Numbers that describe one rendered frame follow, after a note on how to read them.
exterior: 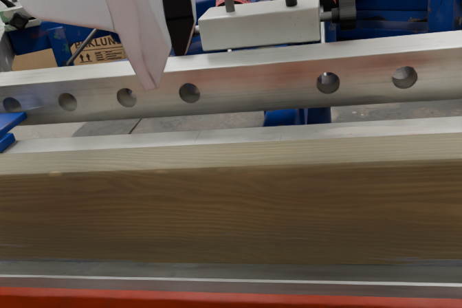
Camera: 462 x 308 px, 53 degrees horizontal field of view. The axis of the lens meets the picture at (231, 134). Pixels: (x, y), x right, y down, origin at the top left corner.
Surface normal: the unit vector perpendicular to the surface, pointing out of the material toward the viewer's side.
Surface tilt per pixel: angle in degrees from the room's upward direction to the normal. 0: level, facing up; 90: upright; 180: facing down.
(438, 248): 90
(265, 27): 90
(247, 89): 90
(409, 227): 90
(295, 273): 0
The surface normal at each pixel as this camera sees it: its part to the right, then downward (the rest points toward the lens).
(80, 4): -0.18, 0.33
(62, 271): -0.14, -0.89
